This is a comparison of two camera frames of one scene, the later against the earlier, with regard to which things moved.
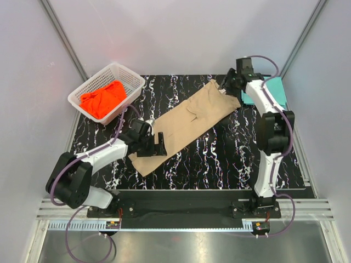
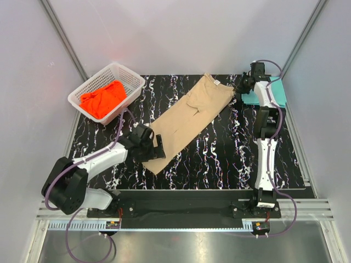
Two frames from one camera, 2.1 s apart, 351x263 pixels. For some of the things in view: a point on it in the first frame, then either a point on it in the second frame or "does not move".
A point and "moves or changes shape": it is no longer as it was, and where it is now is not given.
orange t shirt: [100, 102] does not move
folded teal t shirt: [275, 86] does not move
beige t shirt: [181, 125] moves or changes shape
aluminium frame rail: [306, 209] does not move
